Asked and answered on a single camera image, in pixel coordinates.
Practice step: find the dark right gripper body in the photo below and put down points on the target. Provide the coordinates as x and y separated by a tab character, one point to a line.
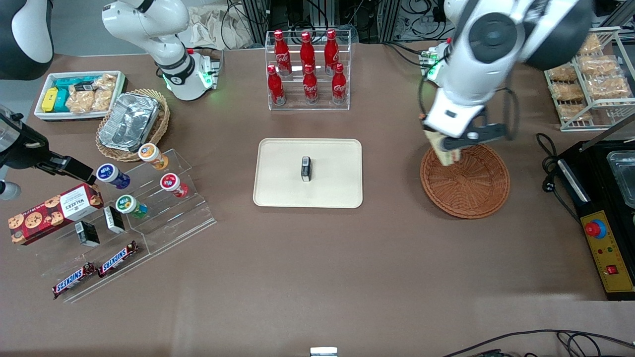
26	154

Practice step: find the triangle sandwich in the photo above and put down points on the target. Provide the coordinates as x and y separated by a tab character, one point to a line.
449	157

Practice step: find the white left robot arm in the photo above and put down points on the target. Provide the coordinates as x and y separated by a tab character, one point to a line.
491	44

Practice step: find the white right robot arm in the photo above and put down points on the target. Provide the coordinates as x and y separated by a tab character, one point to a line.
149	25

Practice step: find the round brown wicker basket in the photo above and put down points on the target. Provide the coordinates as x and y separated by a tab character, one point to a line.
469	186

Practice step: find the aluminium foil tray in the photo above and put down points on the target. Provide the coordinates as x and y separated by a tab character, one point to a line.
129	121

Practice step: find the oval tan wicker basket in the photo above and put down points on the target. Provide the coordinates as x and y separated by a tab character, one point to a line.
161	121

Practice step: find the beige rectangular tray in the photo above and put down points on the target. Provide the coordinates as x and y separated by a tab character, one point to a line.
283	173

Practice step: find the blue lidded cup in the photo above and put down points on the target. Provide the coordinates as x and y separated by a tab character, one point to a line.
111	174

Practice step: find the red Walkers cookie box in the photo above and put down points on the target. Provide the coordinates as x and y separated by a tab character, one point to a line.
49	214

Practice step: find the yellow snack packet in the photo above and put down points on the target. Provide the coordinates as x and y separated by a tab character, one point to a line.
49	99

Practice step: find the small black box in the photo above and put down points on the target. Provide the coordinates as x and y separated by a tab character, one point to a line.
87	234
306	169
114	219

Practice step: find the green lidded cup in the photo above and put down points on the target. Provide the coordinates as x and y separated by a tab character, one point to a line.
129	205

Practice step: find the teal snack packet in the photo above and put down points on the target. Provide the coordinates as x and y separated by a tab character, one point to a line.
62	101
67	82

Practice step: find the clear bag of cookies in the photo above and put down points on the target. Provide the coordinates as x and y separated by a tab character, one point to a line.
104	91
80	101

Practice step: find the white rectangular snack bin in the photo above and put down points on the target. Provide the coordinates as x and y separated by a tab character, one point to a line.
44	82

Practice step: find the orange lidded cup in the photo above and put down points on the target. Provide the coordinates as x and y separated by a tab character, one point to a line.
151	154

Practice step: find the white power strip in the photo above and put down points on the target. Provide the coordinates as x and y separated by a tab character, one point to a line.
431	29

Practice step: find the red lidded cup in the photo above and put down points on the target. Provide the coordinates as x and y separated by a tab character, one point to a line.
172	184

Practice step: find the Snickers bar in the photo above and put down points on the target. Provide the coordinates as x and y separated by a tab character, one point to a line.
73	280
118	259

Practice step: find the clear acrylic step display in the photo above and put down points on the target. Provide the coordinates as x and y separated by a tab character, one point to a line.
178	218

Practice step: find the clear bag of pastry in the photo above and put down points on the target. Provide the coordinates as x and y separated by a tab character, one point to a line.
591	44
563	74
609	87
568	91
575	112
600	65

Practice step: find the red cola bottle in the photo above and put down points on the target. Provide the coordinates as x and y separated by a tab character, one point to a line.
339	85
310	87
331	52
282	54
276	87
307	49

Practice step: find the clear acrylic bottle rack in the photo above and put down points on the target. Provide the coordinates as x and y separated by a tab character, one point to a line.
307	106

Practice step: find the black appliance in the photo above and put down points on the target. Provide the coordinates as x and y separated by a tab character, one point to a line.
595	193

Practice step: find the red emergency stop button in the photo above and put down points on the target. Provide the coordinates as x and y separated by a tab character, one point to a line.
595	228

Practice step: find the metal pan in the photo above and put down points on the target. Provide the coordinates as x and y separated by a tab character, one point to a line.
622	178

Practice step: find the yellow control box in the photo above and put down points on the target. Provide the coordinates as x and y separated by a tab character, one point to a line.
612	253

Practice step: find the small white device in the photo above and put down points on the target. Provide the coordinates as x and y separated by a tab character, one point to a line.
323	352

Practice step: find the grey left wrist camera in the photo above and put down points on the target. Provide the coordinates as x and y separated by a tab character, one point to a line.
478	134

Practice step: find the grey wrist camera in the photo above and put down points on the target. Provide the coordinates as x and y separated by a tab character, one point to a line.
478	134
9	190

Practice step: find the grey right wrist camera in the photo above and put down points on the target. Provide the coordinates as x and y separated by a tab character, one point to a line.
9	190

